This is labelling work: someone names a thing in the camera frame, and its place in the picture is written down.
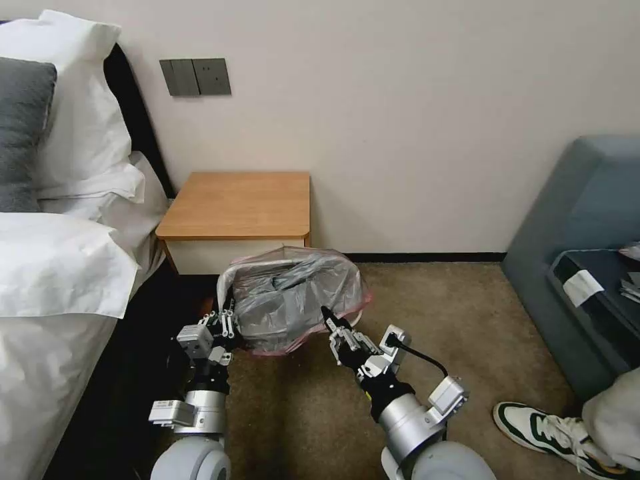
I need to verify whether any large white pillow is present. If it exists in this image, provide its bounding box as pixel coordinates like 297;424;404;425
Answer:
0;9;134;191

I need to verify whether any black bed base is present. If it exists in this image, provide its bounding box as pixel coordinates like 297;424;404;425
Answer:
43;235;221;480

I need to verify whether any wooden nightstand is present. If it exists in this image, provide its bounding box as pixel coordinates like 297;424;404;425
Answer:
155;171;312;276

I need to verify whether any person's leg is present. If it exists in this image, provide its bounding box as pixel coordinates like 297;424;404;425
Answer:
581;366;640;469

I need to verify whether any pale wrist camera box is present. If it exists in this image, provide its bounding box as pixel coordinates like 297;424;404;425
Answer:
177;323;215;360
377;323;413;374

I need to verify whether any translucent garbage bag pink edge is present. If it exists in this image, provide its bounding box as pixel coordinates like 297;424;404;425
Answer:
217;243;375;357

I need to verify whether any black skirting board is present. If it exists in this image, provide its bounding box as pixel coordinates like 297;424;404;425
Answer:
309;249;511;265

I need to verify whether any white trash can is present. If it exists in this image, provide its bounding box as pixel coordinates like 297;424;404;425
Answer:
219;258;365;331

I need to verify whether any white paper label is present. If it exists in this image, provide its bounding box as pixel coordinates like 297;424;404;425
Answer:
563;269;603;308

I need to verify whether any grey pillow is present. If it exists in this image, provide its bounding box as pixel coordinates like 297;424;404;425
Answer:
0;56;58;214

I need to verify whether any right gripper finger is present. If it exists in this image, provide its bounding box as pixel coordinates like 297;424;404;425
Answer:
327;333;369;377
321;305;375;354

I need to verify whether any person's white green shoe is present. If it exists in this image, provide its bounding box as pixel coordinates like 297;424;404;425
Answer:
493;401;629;476

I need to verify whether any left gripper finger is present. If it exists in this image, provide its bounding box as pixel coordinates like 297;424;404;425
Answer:
222;295;241;351
199;299;225;335

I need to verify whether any grey wall socket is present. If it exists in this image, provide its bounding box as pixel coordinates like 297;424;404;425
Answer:
192;57;233;96

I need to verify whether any flat white pillow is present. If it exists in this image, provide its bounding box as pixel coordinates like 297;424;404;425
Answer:
37;151;169;261

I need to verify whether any black headboard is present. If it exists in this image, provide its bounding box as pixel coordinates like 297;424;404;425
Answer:
102;41;177;201

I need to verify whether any grey wall switch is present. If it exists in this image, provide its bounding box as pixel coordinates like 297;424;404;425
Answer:
159;58;201;97

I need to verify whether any white duvet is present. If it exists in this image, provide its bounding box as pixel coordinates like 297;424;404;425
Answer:
0;211;141;480

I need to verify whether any grey-blue sofa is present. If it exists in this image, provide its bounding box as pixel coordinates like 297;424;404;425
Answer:
501;134;640;402

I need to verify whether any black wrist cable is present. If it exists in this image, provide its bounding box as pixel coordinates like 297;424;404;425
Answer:
391;335;449;379

